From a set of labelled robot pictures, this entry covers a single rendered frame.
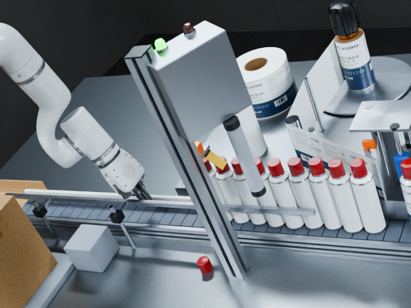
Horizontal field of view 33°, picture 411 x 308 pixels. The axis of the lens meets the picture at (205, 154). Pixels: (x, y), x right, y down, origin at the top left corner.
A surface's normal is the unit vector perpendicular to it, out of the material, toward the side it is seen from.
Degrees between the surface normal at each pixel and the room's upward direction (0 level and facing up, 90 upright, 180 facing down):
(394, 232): 0
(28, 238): 90
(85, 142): 77
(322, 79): 90
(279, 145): 0
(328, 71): 90
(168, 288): 0
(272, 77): 90
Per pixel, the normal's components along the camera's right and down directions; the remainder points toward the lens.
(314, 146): -0.77, 0.56
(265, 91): 0.11, 0.54
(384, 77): -0.34, -0.77
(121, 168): 0.65, -0.24
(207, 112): 0.46, 0.37
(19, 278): 0.84, 0.01
